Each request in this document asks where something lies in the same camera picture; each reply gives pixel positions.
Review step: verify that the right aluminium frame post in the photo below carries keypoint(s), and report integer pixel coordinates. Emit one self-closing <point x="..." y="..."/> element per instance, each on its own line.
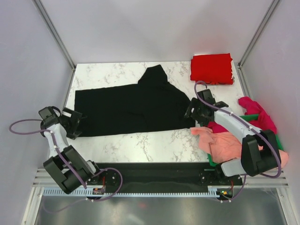
<point x="260" y="29"/>

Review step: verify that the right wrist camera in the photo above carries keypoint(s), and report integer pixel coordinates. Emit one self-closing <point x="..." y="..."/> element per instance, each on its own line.
<point x="207" y="96"/>

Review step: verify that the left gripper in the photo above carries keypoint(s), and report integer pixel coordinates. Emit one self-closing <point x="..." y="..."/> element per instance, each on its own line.
<point x="75" y="119"/>

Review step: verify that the green plastic bin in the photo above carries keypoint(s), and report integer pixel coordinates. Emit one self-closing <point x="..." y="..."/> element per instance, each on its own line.
<point x="284" y="155"/>

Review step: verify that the black t-shirt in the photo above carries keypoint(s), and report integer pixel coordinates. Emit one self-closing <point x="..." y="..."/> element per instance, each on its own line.
<point x="151" y="105"/>

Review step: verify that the aluminium frame post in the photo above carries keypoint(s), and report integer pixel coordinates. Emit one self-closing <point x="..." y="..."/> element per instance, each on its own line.
<point x="260" y="29"/>
<point x="53" y="31"/>

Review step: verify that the magenta t-shirt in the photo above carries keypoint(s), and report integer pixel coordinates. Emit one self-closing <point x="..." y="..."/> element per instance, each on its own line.
<point x="263" y="121"/>

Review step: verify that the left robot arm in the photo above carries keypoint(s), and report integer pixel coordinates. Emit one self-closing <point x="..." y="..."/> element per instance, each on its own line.
<point x="68" y="168"/>

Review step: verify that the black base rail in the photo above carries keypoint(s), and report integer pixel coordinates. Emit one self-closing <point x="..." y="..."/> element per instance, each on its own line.
<point x="161" y="177"/>

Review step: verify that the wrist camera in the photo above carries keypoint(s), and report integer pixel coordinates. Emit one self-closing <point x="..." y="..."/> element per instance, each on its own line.
<point x="50" y="114"/>
<point x="207" y="96"/>

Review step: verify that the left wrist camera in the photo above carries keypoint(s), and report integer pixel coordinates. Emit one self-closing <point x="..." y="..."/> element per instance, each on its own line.
<point x="50" y="114"/>

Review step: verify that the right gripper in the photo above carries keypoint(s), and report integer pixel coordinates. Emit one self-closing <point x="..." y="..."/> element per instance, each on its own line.
<point x="194" y="103"/>

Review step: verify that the salmon pink t-shirt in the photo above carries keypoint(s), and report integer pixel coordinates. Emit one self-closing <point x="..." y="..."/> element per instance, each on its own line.
<point x="221" y="146"/>

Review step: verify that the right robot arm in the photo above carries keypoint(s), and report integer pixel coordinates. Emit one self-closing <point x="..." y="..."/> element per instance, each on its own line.
<point x="259" y="153"/>

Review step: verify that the white slotted cable duct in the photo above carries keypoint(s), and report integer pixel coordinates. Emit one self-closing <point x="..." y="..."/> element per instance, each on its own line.
<point x="101" y="192"/>

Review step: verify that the folded red t-shirt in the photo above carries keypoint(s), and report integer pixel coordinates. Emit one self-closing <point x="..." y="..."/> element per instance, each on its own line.
<point x="211" y="69"/>

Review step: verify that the left aluminium frame post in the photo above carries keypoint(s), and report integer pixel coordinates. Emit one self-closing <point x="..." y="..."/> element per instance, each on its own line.
<point x="53" y="31"/>

